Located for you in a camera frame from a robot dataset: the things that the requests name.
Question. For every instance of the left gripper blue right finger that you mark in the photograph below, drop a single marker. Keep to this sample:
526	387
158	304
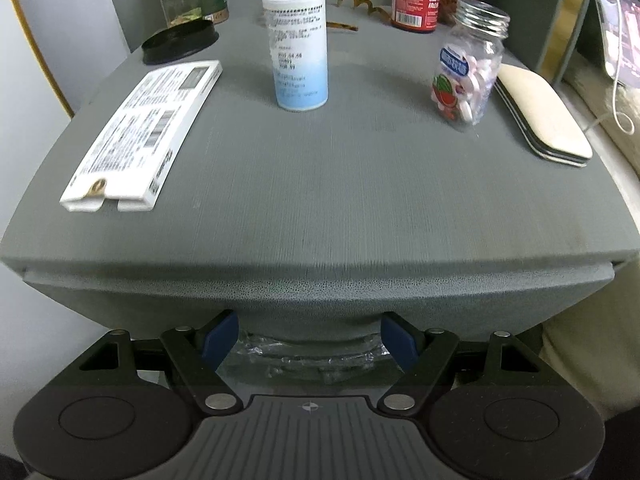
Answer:
401	339

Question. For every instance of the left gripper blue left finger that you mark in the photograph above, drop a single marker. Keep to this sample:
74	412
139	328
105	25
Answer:
218	337

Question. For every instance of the grey top drawer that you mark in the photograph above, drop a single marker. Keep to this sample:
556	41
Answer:
331	320

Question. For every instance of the white barcode medicine box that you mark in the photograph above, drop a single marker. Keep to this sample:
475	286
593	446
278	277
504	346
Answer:
131	157

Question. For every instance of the beige eyeglass case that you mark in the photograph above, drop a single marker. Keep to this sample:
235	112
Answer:
549	129

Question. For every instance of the clear jar of pink candies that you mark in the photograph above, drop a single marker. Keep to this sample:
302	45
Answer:
468	62

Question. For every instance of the white blue spray bottle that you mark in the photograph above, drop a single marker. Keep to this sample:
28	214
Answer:
298	46

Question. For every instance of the grey fabric nightstand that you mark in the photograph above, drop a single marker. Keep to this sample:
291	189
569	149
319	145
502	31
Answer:
372	185

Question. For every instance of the black jar lid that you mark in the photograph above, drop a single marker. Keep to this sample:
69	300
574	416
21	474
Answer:
176	42

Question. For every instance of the white fluffy blanket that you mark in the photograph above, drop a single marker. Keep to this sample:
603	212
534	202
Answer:
596	90

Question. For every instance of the brown wavy headband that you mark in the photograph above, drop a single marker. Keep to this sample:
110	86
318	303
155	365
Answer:
382	13

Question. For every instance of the grey upholstered headboard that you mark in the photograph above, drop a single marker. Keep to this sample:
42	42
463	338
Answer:
543	33

